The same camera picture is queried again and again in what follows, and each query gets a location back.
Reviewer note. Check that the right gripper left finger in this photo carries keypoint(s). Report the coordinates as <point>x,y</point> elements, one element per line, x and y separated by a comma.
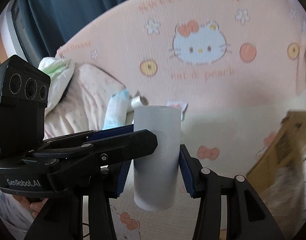
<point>62,215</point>

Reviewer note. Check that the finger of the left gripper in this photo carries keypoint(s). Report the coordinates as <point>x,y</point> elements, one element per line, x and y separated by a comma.
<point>105,132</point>
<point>113,147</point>

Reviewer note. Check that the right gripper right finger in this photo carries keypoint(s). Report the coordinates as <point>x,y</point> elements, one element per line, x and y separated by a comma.
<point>247,215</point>

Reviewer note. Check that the white paper roll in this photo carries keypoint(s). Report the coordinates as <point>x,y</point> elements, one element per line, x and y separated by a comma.
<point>155,176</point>

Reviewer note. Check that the person's left hand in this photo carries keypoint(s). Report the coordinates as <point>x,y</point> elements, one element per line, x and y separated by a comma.
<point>34,208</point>

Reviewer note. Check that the light blue wipes pack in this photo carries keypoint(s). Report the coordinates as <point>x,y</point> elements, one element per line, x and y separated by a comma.
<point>117,110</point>

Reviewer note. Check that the small white paper tube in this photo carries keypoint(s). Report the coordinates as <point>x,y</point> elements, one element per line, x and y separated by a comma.
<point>138,101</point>

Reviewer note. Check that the white red sachet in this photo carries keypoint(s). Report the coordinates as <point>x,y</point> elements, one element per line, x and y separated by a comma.
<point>180,105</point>

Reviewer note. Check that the clear plastic wrap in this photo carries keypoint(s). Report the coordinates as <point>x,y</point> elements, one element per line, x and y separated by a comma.
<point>286,197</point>

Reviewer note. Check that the green white diaper pack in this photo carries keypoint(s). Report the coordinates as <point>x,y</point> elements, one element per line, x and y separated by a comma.
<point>60,72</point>

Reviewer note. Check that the brown cardboard box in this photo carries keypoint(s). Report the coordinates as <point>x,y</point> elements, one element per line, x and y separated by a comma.
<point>287,149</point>

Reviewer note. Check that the Hello Kitty pink blanket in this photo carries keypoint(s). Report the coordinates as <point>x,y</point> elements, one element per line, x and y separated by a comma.
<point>239,64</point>

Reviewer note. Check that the person's dark blue clothing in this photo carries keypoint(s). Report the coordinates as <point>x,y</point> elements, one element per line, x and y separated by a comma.
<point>51,23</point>

